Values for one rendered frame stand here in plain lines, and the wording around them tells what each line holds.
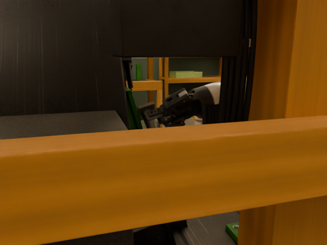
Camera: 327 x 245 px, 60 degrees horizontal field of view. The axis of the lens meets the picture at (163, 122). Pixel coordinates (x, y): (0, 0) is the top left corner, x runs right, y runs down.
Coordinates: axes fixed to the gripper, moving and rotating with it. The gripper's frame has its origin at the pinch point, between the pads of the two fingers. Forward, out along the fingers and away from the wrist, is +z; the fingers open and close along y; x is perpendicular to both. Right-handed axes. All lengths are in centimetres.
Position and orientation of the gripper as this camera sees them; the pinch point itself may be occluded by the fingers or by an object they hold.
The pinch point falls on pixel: (153, 118)
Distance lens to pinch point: 66.5
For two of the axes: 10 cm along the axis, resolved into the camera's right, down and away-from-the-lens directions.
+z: -9.3, 3.1, -2.0
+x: 3.7, 8.0, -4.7
